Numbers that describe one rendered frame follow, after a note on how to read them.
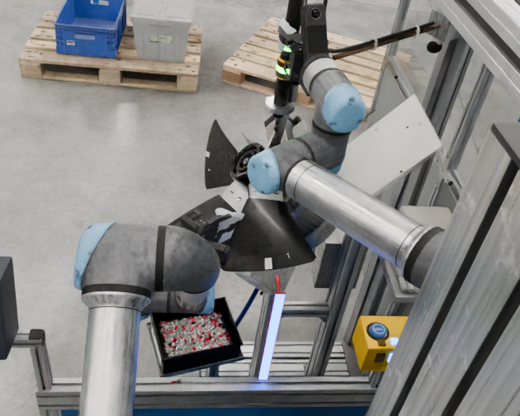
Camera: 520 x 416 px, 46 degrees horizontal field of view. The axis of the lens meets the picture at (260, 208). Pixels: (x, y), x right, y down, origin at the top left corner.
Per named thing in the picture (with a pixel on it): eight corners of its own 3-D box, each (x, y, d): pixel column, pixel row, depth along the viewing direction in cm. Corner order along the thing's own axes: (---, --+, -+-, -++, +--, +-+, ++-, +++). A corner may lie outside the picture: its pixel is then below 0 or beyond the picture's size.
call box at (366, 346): (410, 341, 156) (422, 314, 150) (421, 375, 149) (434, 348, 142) (350, 341, 154) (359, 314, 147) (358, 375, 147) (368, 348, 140)
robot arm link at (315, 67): (312, 67, 112) (353, 67, 114) (304, 55, 115) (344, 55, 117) (305, 102, 117) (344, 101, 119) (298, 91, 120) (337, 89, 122)
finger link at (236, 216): (231, 196, 154) (202, 211, 149) (247, 207, 150) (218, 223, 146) (232, 206, 156) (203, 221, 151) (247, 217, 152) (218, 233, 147)
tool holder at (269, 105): (286, 94, 148) (292, 58, 142) (306, 108, 145) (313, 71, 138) (258, 104, 143) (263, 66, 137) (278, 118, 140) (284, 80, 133)
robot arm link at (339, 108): (323, 139, 109) (332, 98, 104) (304, 106, 117) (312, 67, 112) (363, 137, 111) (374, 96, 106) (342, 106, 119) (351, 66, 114)
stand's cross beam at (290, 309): (325, 309, 218) (328, 301, 216) (328, 317, 215) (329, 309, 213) (274, 308, 215) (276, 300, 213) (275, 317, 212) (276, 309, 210)
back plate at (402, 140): (243, 200, 214) (240, 198, 213) (404, 73, 186) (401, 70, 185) (254, 319, 174) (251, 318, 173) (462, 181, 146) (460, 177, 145)
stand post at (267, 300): (256, 388, 252) (289, 226, 194) (258, 408, 245) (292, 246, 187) (245, 388, 252) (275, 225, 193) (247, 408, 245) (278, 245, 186)
